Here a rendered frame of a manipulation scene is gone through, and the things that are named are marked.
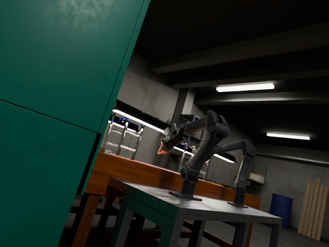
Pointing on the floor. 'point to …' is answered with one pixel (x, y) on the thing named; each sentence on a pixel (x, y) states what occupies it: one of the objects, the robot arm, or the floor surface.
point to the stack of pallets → (217, 183)
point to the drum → (281, 208)
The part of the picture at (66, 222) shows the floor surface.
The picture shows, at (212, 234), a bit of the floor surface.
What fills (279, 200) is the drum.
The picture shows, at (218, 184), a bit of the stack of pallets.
